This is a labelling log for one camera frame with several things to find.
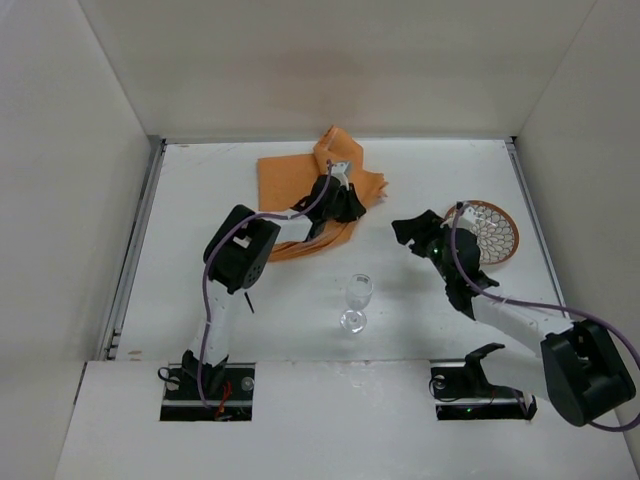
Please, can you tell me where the orange cloth placemat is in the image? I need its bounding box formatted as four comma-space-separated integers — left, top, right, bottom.
257, 126, 388, 263

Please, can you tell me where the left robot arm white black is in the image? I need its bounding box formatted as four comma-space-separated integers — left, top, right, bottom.
181, 173, 366, 386

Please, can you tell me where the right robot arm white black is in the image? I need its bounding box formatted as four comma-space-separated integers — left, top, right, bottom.
391, 202, 639, 427

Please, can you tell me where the patterned ceramic plate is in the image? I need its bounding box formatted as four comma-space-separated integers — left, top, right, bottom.
469, 200, 520, 265

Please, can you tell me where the clear wine glass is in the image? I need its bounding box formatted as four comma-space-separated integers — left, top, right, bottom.
340, 273, 374, 334

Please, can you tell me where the black slotted spoon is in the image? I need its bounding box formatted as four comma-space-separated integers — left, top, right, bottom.
244, 292, 255, 315

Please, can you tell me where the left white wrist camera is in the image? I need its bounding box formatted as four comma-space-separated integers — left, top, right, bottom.
328, 161, 352, 189

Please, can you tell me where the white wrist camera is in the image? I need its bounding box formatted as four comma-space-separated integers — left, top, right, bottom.
328, 161, 352, 189
450, 203, 482, 234

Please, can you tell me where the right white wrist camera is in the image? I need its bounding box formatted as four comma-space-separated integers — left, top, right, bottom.
450, 203, 482, 234

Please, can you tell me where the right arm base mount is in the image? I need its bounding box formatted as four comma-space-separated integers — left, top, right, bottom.
428, 342, 537, 421

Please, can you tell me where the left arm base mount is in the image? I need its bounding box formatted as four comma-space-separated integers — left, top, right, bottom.
157, 363, 256, 422

